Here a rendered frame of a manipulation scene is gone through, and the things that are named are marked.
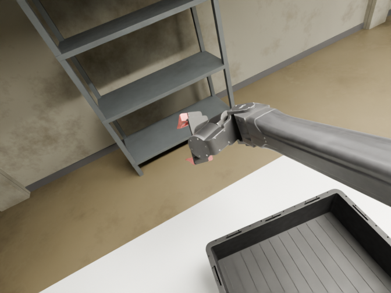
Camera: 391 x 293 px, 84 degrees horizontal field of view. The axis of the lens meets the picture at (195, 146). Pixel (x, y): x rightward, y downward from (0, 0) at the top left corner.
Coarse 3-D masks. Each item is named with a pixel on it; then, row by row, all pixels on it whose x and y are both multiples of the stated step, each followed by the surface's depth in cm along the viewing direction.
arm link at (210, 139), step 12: (240, 108) 44; (252, 108) 42; (228, 120) 45; (204, 132) 44; (216, 132) 44; (228, 132) 45; (192, 144) 45; (204, 144) 43; (216, 144) 42; (228, 144) 45; (204, 156) 45
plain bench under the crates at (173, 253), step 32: (288, 160) 97; (224, 192) 94; (256, 192) 90; (288, 192) 86; (320, 192) 83; (352, 192) 80; (160, 224) 91; (192, 224) 87; (224, 224) 84; (384, 224) 70; (128, 256) 85; (160, 256) 82; (192, 256) 79; (64, 288) 82; (96, 288) 79; (128, 288) 76; (160, 288) 74; (192, 288) 71
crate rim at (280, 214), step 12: (324, 192) 59; (336, 192) 58; (300, 204) 58; (348, 204) 56; (276, 216) 59; (360, 216) 53; (240, 228) 58; (252, 228) 57; (372, 228) 50; (216, 240) 57; (228, 240) 57; (384, 240) 48; (216, 276) 51
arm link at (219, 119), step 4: (224, 112) 48; (216, 116) 49; (220, 116) 48; (224, 116) 48; (212, 120) 50; (216, 120) 48; (220, 120) 46; (224, 120) 47; (216, 124) 46; (220, 124) 46
